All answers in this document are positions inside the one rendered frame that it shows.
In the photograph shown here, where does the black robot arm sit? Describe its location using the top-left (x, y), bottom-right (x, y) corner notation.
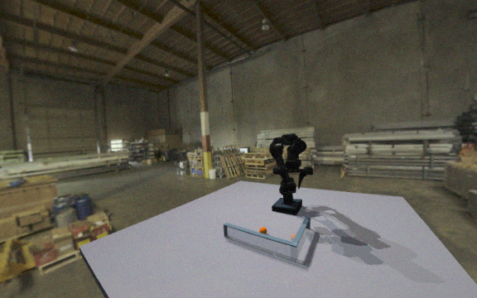
top-left (269, 133), bottom-right (306, 205)

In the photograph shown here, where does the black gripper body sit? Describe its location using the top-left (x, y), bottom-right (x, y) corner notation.
top-left (273, 156), bottom-right (313, 175)

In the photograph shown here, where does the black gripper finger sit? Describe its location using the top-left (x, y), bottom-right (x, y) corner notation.
top-left (297, 173), bottom-right (306, 189)
top-left (279, 173), bottom-right (287, 188)

